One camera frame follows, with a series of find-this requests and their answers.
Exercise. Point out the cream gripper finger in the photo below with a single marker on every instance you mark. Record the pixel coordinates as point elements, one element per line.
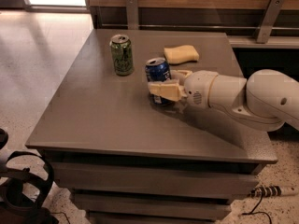
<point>170,89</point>
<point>180,75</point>

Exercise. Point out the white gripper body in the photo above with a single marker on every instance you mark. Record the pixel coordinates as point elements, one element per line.
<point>198,87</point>

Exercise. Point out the blue pepsi can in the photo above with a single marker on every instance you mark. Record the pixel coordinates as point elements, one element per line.
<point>157,69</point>

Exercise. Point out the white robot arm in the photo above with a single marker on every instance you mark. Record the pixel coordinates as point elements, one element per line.
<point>265,101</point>

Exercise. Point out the green soda can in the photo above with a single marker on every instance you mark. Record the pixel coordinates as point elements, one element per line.
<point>122,56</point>

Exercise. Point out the yellow sponge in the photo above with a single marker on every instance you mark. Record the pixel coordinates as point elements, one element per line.
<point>181,54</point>

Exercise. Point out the grey table with drawers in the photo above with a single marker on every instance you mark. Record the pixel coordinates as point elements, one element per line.
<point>129,161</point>

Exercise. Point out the white power strip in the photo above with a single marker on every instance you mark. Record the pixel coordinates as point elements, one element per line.
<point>273,191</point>

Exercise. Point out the left metal bracket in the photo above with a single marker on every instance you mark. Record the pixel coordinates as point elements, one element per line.
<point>132,14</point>

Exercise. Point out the metal bracket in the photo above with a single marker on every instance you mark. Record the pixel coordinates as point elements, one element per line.
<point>132,14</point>
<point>268,20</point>

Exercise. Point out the right metal bracket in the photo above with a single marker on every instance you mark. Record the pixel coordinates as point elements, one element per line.
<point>268,20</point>

